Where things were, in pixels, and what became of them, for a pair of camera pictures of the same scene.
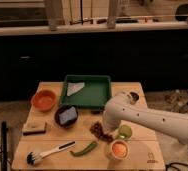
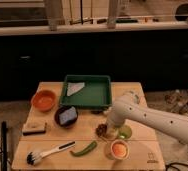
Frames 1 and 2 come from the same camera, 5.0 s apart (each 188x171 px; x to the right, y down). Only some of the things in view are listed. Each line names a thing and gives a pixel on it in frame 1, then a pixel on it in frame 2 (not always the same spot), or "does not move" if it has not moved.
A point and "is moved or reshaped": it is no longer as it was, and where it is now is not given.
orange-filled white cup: (119, 149) does not move
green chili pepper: (89, 148) does not move
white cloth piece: (74, 87) does not move
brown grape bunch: (97, 130) is moved or reshaped
